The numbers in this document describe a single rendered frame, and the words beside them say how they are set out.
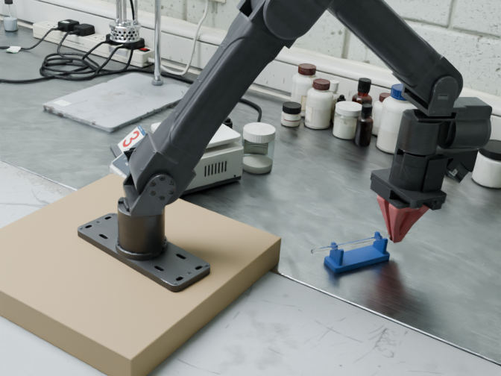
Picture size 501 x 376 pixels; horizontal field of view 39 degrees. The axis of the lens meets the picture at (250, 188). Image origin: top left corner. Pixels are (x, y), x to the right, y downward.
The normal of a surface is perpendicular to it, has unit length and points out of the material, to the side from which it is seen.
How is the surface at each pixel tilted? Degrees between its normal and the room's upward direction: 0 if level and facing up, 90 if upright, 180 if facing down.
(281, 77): 90
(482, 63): 90
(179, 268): 0
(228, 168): 90
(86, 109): 0
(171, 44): 90
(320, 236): 0
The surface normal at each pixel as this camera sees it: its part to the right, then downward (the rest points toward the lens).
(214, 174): 0.59, 0.40
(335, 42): -0.54, 0.36
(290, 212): 0.07, -0.89
